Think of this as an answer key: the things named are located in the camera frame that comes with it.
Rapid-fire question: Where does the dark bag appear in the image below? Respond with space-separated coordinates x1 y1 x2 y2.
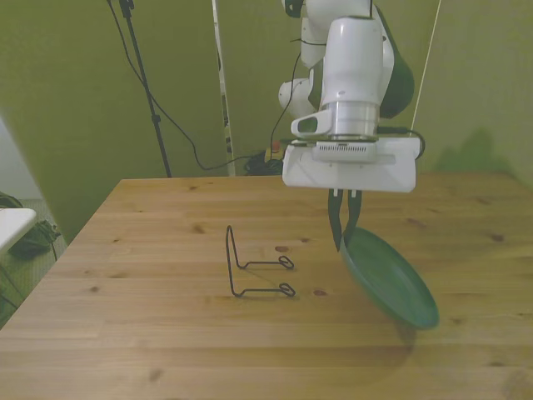
7 219 62 262

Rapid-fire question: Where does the black wire plate stand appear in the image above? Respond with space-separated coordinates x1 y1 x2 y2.
224 224 297 299

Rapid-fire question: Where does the white divider post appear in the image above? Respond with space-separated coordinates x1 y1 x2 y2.
211 0 237 177

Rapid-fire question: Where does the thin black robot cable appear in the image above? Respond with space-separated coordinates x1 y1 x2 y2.
269 37 326 156

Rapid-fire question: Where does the white side table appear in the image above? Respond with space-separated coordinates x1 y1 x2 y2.
0 207 38 254

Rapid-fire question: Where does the yellow emergency stop button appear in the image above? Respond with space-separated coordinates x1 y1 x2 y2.
265 140 285 163

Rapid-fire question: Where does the white vented wrist camera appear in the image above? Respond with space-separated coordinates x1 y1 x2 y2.
311 141 379 165

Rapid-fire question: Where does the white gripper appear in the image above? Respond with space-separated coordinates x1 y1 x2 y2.
281 137 421 253

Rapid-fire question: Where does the black cable pile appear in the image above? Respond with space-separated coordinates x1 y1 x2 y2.
242 152 286 177

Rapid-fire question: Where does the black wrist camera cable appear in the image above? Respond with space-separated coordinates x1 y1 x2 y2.
376 125 427 160

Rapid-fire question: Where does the black tripod stand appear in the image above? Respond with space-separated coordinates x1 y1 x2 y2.
117 0 173 178

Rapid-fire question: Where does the green plate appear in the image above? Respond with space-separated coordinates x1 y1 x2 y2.
340 226 441 332

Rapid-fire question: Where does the white string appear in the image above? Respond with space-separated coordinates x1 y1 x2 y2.
409 0 443 131

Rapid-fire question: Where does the black tripod cable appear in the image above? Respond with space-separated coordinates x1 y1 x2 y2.
105 0 267 172

